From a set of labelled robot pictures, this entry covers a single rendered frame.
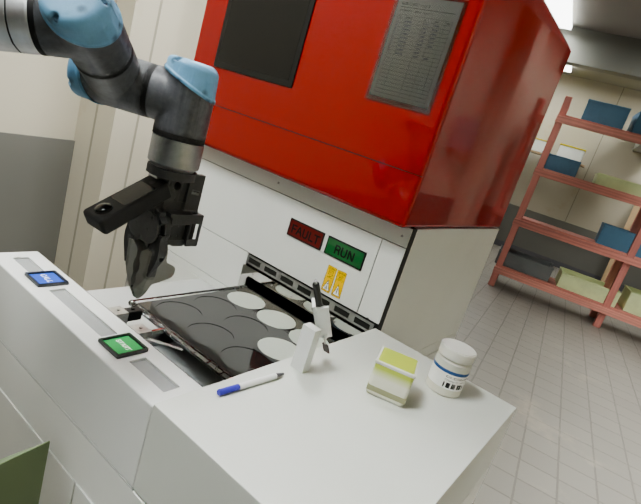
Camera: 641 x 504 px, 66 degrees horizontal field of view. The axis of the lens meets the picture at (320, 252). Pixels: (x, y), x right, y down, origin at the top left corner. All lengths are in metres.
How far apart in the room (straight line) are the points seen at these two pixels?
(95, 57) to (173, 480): 0.54
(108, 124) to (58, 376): 1.98
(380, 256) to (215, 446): 0.65
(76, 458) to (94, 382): 0.15
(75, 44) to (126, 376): 0.45
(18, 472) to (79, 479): 0.36
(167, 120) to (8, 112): 2.07
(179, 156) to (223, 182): 0.77
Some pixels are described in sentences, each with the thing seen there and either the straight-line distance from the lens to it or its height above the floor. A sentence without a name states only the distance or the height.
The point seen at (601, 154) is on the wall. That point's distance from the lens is 10.99.
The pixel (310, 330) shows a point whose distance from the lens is 0.87.
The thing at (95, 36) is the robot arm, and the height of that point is 1.40.
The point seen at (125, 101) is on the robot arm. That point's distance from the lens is 0.76.
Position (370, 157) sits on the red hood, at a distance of 1.14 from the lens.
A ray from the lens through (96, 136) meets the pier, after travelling 2.85.
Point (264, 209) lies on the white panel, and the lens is 1.39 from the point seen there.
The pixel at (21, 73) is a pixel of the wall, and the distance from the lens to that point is 2.77.
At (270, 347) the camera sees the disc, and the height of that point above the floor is 0.90.
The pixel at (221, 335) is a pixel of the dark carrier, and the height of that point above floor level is 0.90.
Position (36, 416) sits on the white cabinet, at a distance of 1.05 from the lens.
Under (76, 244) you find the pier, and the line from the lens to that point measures 3.01.
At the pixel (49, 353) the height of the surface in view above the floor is 0.89.
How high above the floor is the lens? 1.39
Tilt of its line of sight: 15 degrees down
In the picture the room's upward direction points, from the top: 18 degrees clockwise
